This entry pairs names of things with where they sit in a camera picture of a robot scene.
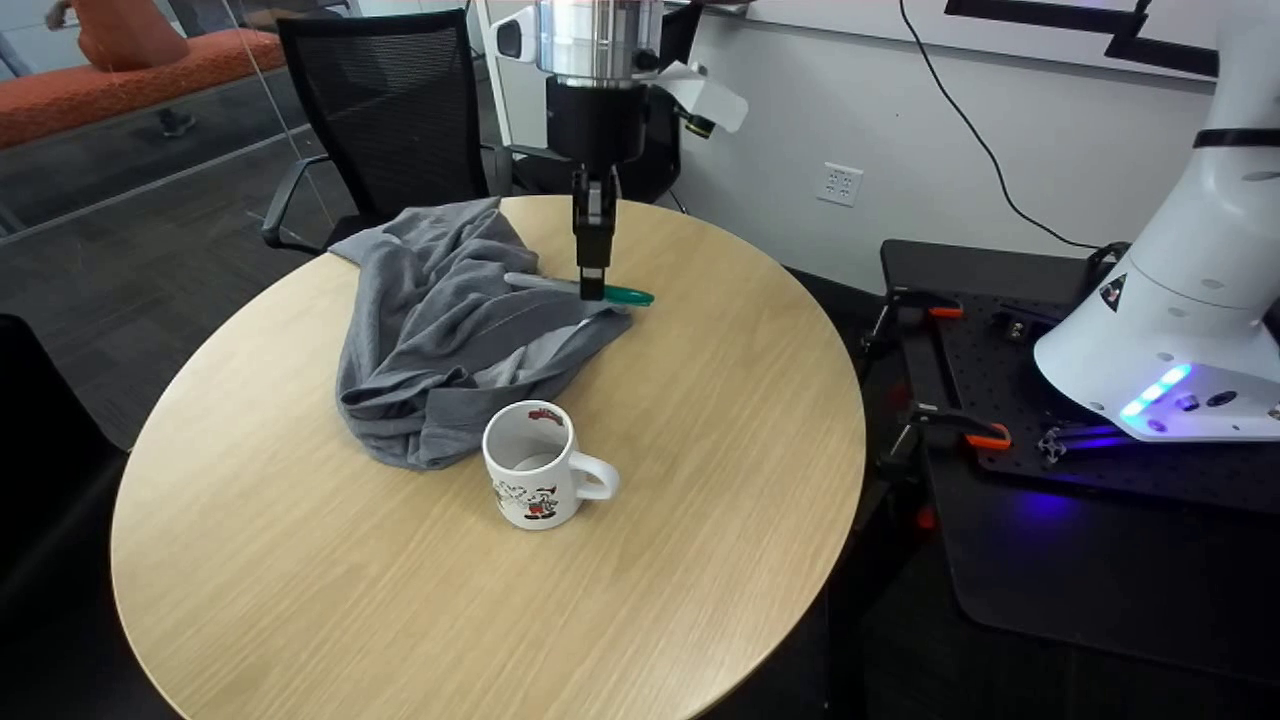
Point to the black office chair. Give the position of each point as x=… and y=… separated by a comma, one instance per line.
x=393, y=104

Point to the white mug with print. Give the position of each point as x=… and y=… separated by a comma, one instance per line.
x=534, y=466

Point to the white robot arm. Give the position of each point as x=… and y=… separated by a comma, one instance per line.
x=1200, y=305

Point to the black robot stand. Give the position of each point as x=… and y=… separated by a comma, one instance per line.
x=1092, y=586

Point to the white wall outlet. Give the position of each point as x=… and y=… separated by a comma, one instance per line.
x=838, y=180

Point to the green marker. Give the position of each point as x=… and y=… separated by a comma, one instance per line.
x=635, y=292

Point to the grey cloth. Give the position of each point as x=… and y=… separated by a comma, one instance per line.
x=443, y=334

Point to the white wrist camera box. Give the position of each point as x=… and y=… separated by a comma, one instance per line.
x=705, y=100

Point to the black angular wall frame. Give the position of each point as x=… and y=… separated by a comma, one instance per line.
x=1067, y=16

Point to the orange black clamp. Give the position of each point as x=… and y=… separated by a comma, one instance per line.
x=923, y=312
x=966, y=430

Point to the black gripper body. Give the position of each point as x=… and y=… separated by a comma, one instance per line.
x=597, y=120

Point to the orange sofa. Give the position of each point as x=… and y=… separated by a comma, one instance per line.
x=121, y=82

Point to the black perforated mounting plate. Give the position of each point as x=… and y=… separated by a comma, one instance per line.
x=985, y=374

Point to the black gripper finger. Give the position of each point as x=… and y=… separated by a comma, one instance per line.
x=608, y=227
x=588, y=227

